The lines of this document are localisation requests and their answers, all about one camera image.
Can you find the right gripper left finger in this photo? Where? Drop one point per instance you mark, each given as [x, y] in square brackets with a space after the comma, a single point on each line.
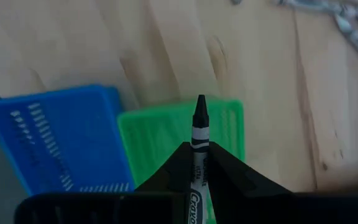
[172, 174]

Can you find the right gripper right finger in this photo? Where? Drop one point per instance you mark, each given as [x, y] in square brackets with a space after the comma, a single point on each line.
[238, 186]

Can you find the green plastic basket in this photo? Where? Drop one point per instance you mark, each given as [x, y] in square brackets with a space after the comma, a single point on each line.
[154, 137]

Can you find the grey crayon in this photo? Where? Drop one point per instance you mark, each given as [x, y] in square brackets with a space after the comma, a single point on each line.
[200, 124]

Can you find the blue plastic basket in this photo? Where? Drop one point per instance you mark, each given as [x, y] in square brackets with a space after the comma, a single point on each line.
[73, 140]

